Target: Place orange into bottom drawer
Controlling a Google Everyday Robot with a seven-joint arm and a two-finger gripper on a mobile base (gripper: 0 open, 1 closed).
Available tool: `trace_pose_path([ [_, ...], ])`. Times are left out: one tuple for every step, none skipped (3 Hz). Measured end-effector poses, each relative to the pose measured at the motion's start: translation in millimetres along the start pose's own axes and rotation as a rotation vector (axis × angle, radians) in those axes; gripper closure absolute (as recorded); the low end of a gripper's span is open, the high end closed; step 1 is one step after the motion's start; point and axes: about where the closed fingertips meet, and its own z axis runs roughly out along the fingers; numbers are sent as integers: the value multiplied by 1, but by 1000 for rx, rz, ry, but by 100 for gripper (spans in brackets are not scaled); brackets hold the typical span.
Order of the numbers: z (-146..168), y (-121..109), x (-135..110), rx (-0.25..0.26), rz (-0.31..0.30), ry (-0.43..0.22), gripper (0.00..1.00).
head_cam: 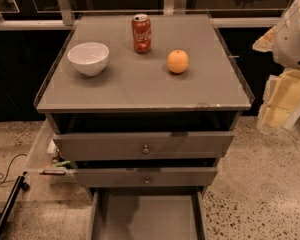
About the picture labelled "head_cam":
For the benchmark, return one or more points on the grey drawer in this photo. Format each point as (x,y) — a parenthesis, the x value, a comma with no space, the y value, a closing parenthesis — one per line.
(140,177)
(147,214)
(142,146)

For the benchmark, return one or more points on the bottom grey drawer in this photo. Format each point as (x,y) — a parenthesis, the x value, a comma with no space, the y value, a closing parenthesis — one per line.
(147,214)

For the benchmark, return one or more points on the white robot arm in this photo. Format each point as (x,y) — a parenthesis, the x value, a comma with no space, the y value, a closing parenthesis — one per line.
(281,98)

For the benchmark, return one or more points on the orange fruit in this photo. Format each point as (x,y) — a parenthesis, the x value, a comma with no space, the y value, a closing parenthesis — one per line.
(177,61)

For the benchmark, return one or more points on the grey drawer cabinet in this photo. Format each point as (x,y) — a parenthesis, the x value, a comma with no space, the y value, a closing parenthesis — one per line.
(138,93)

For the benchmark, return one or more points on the red Coca-Cola can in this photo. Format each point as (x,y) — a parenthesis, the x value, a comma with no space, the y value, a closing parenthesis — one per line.
(141,30)

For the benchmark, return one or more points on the middle grey drawer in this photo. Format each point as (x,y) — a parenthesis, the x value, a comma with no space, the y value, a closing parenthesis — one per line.
(140,177)

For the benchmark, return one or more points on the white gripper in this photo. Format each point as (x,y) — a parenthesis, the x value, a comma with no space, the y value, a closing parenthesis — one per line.
(292,41)

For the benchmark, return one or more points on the clear acrylic side tray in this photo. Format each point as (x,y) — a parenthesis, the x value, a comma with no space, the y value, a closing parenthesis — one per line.
(39,161)

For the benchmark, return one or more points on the top grey drawer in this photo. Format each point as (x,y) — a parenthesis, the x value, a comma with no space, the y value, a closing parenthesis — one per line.
(142,146)

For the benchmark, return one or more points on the black stand leg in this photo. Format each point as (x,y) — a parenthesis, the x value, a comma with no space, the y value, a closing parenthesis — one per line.
(19,185)

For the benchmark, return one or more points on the white ceramic bowl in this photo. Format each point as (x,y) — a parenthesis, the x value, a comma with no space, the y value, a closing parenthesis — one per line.
(89,58)

